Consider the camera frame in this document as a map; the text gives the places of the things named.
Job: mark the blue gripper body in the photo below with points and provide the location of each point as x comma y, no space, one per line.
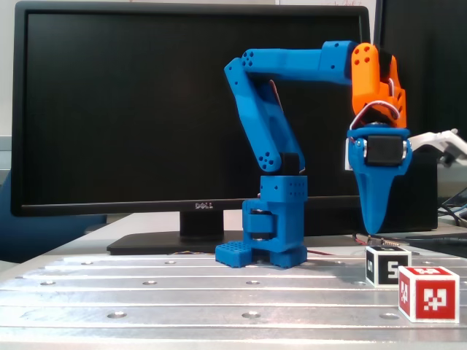
377,171

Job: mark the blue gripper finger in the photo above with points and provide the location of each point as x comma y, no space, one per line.
376,204

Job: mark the black marker cube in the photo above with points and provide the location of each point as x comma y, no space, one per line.
386,270

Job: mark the blue and orange robot arm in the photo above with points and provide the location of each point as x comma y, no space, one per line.
255,120

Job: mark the red marker cube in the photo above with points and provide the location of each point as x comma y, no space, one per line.
434,299

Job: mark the small circuit board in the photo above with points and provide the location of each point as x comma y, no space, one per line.
386,240

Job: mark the black frameless monitor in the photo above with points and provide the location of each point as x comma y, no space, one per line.
434,65

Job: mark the black Dell monitor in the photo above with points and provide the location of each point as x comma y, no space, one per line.
127,109

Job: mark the blue office chair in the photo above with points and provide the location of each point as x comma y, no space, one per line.
36,237

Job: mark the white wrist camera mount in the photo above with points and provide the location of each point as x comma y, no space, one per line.
434,138

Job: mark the black flat base plate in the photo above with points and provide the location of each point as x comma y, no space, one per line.
438,244

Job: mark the aluminium slotted base plate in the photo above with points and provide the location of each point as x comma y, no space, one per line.
182,299

